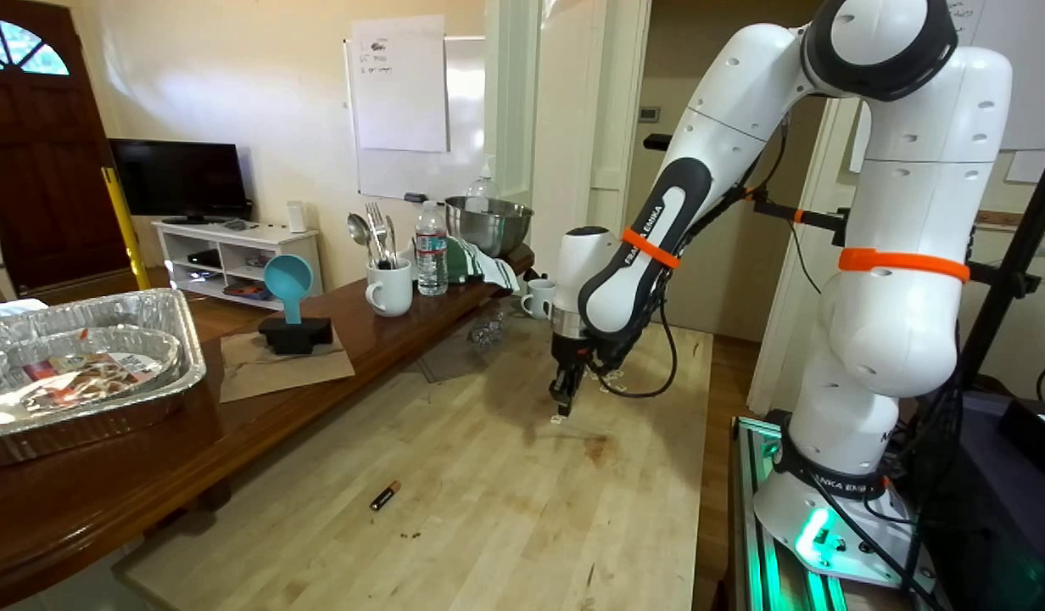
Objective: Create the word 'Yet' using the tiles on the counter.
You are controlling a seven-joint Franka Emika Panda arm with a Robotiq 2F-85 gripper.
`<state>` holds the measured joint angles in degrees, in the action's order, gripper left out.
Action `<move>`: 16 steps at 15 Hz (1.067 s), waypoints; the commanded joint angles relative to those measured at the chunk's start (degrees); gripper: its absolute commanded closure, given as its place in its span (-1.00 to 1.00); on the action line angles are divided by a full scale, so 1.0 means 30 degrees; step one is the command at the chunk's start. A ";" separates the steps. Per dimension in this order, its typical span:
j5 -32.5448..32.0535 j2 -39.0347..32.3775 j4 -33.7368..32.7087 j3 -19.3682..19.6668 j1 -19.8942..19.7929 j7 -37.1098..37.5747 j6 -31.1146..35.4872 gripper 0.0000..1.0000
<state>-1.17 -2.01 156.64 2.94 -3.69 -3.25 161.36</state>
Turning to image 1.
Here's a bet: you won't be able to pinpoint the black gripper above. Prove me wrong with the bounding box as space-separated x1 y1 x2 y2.
550 333 592 422

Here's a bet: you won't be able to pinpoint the clear crumpled plastic bag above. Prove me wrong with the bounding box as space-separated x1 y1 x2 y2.
466 309 516 348

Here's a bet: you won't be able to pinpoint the small white mug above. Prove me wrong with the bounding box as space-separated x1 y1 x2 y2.
516 276 559 321

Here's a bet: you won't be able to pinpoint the white green cloth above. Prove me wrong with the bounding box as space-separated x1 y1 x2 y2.
449 230 532 298

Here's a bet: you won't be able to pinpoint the stainless steel bowl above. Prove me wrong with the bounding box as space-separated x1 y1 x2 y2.
441 193 535 256

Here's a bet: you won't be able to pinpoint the clear water bottle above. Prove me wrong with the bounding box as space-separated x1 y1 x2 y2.
411 201 453 298

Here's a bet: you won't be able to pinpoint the large white mug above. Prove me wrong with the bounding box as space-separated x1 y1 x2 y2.
364 251 419 320

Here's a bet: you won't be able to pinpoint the black marker pen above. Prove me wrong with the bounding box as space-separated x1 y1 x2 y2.
368 478 404 516

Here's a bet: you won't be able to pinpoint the clear plastic spray bottle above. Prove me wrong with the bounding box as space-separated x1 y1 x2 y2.
466 170 498 216

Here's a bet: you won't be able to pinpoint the metal spoon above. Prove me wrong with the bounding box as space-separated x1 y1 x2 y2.
343 207 379 260
368 201 402 260

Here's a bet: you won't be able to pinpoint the aluminium robot mounting stand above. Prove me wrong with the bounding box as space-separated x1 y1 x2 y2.
724 410 945 611

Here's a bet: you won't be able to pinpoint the brown paper sheet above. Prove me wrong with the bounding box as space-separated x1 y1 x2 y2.
215 325 361 406

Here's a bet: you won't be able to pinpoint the black holder base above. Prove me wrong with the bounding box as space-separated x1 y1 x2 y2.
259 315 336 356

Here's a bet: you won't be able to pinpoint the blue plastic scoop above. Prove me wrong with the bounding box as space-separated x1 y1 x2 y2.
261 251 318 328

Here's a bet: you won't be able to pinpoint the white paper sheet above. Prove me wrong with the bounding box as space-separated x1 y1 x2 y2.
346 14 453 157

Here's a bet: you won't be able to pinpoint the white television stand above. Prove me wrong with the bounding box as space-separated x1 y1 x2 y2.
153 216 329 313

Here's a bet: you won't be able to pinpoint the aluminium foil tray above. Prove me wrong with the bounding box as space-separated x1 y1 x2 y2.
0 286 212 447

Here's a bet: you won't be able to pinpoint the black controller cabinet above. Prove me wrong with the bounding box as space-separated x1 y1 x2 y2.
915 387 1045 611

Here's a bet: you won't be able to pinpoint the black flat television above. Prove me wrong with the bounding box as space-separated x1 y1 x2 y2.
105 134 259 226

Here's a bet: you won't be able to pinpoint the dark brown wooden table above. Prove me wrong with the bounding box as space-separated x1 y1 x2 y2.
0 239 535 607

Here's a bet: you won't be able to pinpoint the yellow spirit level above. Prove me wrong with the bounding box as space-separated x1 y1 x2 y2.
99 167 155 292

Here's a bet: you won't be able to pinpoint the black tripod pole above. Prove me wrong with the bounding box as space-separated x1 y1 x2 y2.
951 122 1045 394

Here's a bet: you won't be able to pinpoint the black power box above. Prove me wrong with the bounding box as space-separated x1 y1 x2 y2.
995 394 1045 478

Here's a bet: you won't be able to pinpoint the red white snack packets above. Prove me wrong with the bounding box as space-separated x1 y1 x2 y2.
0 336 169 417

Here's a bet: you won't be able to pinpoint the brown door arched window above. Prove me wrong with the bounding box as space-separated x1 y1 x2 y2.
0 0 135 298

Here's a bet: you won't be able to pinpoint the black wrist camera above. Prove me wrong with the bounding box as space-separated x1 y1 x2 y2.
585 325 638 376

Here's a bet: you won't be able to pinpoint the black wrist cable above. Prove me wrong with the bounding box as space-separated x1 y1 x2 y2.
593 298 687 402

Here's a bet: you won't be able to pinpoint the orange velcro strap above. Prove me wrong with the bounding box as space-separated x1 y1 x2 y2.
617 224 687 276
834 243 973 286

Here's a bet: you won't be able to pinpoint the white door frame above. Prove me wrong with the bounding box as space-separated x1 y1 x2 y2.
483 0 654 286

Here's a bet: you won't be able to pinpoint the wall whiteboard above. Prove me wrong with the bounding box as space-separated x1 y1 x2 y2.
338 30 488 204

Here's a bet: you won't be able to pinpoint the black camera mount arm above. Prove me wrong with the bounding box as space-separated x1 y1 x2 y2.
736 182 856 249

